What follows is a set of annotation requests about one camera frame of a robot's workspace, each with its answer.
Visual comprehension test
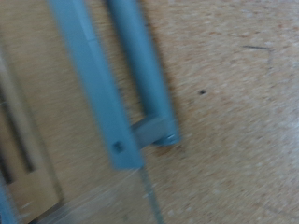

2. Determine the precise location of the glass oven door with handle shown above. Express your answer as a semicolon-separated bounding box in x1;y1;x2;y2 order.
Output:
31;0;182;224

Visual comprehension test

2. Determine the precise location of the slotted wooden block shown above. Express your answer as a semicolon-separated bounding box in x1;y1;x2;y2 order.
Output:
0;31;64;222

